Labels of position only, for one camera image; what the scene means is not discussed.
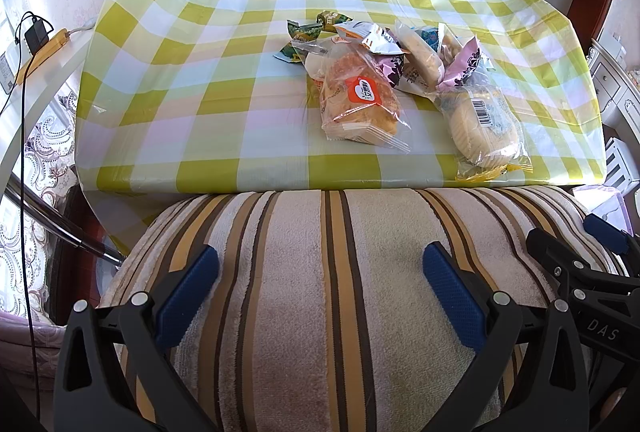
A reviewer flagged yellow power strip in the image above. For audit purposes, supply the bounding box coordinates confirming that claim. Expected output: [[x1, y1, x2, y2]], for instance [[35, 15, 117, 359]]
[[14, 28, 70, 85]]

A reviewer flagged white ornate dressing table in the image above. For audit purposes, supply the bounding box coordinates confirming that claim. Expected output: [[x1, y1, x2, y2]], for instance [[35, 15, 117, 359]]
[[587, 40, 640, 139]]

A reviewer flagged small green yellow packet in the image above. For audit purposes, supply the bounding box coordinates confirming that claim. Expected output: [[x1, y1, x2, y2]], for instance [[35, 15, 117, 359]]
[[316, 10, 352, 33]]

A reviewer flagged white orange striped packet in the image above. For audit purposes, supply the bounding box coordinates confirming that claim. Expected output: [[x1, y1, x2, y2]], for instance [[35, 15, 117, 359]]
[[335, 20, 405, 56]]

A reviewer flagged black cable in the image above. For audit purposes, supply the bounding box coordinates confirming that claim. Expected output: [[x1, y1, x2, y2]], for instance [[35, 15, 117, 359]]
[[0, 10, 54, 422]]

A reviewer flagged round cake clear bag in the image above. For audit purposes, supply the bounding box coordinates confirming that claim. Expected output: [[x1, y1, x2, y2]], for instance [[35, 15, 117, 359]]
[[434, 84, 533, 183]]

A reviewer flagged green snack packet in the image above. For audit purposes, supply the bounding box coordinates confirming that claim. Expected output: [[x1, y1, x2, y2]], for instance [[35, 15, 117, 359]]
[[286, 20, 323, 42]]

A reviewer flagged white slatted stool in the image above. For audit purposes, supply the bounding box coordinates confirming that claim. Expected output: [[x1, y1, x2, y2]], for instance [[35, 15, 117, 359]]
[[604, 137, 639, 196]]

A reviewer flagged black power adapter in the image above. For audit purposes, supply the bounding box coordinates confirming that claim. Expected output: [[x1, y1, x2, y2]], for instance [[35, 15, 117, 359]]
[[25, 17, 49, 56]]

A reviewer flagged round cracker clear packet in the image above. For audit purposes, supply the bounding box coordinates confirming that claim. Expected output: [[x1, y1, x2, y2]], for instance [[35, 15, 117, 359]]
[[394, 20, 445, 97]]

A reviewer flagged green checkered tablecloth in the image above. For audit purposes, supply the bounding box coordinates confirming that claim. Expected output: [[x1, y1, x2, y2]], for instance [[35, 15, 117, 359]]
[[76, 0, 605, 253]]

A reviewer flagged striped beige cushion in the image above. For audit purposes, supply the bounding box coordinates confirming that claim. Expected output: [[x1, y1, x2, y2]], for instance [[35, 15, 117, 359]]
[[102, 186, 625, 431]]

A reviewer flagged orange bread snack bag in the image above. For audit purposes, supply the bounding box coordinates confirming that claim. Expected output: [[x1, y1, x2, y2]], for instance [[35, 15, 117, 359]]
[[319, 43, 410, 153]]

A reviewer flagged blue pink cartoon packet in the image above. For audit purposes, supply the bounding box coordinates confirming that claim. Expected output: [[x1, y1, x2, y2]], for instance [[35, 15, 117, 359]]
[[414, 25, 439, 52]]

